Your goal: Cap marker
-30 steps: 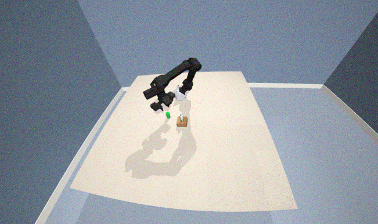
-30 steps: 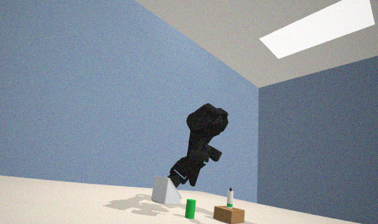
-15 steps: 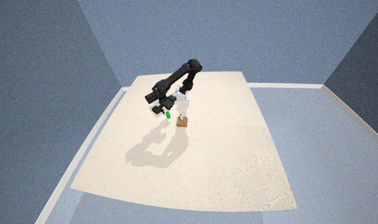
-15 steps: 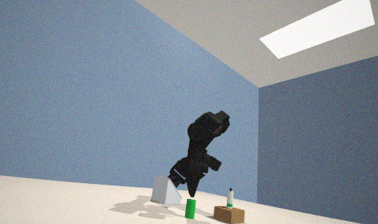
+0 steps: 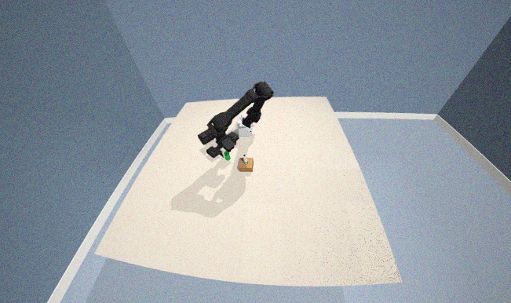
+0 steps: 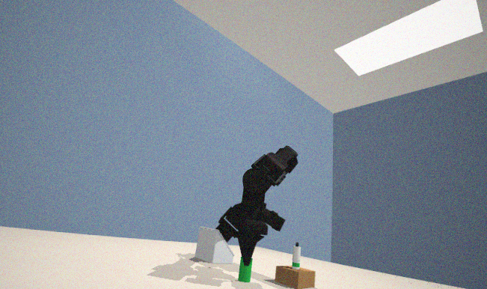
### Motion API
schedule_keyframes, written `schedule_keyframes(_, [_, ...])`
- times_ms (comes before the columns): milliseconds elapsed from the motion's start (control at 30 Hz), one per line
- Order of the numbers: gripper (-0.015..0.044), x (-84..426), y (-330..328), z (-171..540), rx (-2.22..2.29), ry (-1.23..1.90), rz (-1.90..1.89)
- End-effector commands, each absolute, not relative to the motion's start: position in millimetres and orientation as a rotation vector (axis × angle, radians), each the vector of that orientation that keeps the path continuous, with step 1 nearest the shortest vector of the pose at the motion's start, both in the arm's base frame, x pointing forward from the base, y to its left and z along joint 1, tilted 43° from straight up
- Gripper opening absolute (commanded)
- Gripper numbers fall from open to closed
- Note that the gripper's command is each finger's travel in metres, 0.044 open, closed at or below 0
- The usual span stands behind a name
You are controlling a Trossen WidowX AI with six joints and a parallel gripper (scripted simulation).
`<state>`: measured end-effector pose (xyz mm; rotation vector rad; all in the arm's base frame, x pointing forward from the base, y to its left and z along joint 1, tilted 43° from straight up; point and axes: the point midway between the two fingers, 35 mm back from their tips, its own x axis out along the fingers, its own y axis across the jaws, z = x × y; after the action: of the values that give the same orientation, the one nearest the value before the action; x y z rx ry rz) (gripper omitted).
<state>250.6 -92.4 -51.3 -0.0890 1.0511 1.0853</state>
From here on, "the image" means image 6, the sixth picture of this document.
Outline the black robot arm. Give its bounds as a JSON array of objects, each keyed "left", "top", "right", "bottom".
[{"left": 215, "top": 146, "right": 298, "bottom": 243}]

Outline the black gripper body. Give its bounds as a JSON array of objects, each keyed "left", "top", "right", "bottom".
[{"left": 236, "top": 197, "right": 268, "bottom": 236}]

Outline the tan square block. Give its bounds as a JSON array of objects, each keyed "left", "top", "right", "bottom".
[{"left": 275, "top": 266, "right": 316, "bottom": 289}]

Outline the white marker with green band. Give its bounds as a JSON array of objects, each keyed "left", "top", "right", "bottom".
[{"left": 292, "top": 242, "right": 301, "bottom": 270}]

